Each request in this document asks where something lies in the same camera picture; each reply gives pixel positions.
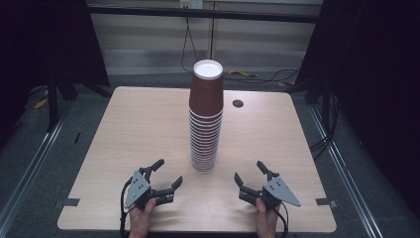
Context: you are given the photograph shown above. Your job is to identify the person's left hand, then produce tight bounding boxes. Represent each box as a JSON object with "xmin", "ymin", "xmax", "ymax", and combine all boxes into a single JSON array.
[{"xmin": 128, "ymin": 197, "xmax": 158, "ymax": 238}]

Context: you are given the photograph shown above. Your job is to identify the stack of brown paper cups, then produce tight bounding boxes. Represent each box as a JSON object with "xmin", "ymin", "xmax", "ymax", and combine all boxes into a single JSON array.
[{"xmin": 188, "ymin": 108, "xmax": 223, "ymax": 174}]

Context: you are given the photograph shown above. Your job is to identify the black hanging wall cable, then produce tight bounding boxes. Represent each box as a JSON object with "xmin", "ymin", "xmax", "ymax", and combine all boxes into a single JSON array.
[{"xmin": 180, "ymin": 15, "xmax": 200, "ymax": 73}]

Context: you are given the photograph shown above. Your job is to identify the black horizontal bar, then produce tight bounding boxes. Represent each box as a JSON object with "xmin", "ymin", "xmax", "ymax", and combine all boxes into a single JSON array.
[{"xmin": 86, "ymin": 4, "xmax": 321, "ymax": 24}]

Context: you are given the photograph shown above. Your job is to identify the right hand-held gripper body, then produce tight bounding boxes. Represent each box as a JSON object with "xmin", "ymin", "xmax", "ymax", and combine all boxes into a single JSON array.
[{"xmin": 262, "ymin": 177, "xmax": 302, "ymax": 211}]

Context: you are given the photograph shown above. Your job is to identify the person's right hand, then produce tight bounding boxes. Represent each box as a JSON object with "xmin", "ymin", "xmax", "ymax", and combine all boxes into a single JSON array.
[{"xmin": 255, "ymin": 197, "xmax": 281, "ymax": 238}]

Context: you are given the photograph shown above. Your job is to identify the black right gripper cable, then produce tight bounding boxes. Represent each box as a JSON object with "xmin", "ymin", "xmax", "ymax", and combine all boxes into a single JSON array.
[{"xmin": 271, "ymin": 202, "xmax": 290, "ymax": 238}]

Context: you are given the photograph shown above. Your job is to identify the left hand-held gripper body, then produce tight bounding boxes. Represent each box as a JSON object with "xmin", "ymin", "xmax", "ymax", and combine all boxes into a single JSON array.
[{"xmin": 124, "ymin": 168, "xmax": 157, "ymax": 210}]

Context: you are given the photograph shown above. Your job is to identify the black stand post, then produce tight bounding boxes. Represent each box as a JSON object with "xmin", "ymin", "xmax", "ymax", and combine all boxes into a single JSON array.
[{"xmin": 47, "ymin": 70, "xmax": 61, "ymax": 133}]

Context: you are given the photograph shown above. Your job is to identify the black floor cables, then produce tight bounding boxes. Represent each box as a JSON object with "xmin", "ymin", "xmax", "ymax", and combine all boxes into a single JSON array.
[{"xmin": 223, "ymin": 67, "xmax": 301, "ymax": 84}]

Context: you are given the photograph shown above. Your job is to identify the black cable bundle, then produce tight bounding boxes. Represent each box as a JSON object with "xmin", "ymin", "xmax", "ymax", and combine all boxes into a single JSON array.
[{"xmin": 309, "ymin": 93, "xmax": 342, "ymax": 162}]

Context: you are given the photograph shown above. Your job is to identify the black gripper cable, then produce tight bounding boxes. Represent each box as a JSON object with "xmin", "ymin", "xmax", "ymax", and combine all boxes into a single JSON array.
[
  {"xmin": 271, "ymin": 202, "xmax": 290, "ymax": 238},
  {"xmin": 119, "ymin": 178, "xmax": 137, "ymax": 238}
]

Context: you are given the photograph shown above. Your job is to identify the white wall socket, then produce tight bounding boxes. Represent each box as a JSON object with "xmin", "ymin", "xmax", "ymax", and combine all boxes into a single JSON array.
[{"xmin": 179, "ymin": 0, "xmax": 204, "ymax": 10}]

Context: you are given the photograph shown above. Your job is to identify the metal floor rail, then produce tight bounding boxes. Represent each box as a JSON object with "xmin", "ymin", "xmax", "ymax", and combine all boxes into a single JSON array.
[
  {"xmin": 0, "ymin": 105, "xmax": 68, "ymax": 232},
  {"xmin": 308, "ymin": 104, "xmax": 384, "ymax": 238}
]

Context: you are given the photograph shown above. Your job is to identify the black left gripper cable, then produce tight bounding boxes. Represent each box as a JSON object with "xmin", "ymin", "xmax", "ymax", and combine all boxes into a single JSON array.
[{"xmin": 119, "ymin": 178, "xmax": 137, "ymax": 238}]

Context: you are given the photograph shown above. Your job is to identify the black curtain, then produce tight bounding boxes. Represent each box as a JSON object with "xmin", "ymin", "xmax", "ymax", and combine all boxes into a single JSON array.
[
  {"xmin": 293, "ymin": 0, "xmax": 420, "ymax": 217},
  {"xmin": 0, "ymin": 0, "xmax": 111, "ymax": 140}
]

